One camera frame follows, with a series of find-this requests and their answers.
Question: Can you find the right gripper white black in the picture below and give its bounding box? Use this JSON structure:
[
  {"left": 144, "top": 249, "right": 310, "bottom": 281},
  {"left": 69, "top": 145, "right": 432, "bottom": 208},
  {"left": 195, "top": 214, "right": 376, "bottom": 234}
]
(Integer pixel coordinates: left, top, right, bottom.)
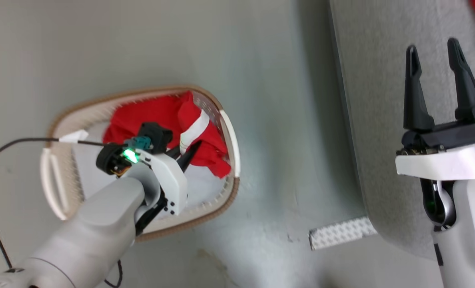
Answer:
[{"left": 395, "top": 38, "right": 475, "bottom": 182}]

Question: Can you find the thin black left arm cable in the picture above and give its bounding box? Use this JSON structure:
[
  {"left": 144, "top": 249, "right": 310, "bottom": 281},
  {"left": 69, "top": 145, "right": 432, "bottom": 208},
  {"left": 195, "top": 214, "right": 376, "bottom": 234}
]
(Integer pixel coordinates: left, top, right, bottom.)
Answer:
[{"left": 0, "top": 138, "right": 123, "bottom": 288}]

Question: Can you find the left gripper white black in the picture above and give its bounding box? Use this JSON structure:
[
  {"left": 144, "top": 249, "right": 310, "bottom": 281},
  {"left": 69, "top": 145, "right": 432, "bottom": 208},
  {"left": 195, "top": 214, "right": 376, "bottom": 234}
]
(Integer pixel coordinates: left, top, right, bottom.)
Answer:
[{"left": 96, "top": 140, "right": 203, "bottom": 217}]

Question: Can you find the red garment with white band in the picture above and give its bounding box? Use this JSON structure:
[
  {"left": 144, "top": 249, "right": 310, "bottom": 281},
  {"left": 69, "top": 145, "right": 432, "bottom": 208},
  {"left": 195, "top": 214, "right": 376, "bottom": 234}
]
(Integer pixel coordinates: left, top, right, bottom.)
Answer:
[{"left": 103, "top": 91, "right": 232, "bottom": 179}]

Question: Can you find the white laundry basket brown rim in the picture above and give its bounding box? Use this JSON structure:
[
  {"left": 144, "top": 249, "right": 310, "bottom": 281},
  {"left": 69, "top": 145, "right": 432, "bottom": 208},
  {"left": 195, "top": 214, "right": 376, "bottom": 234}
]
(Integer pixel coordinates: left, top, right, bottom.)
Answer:
[{"left": 40, "top": 85, "right": 241, "bottom": 243}]

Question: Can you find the grey fabric sofa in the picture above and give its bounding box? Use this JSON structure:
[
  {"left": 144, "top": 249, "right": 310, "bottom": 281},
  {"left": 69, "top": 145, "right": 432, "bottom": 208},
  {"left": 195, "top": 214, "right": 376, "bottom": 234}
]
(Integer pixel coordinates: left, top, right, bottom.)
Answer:
[{"left": 329, "top": 0, "right": 475, "bottom": 261}]

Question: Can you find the white cable tag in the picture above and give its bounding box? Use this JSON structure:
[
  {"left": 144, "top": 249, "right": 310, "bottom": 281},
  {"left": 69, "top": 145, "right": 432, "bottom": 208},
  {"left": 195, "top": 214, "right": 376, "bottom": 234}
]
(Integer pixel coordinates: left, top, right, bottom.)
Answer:
[{"left": 58, "top": 130, "right": 90, "bottom": 144}]

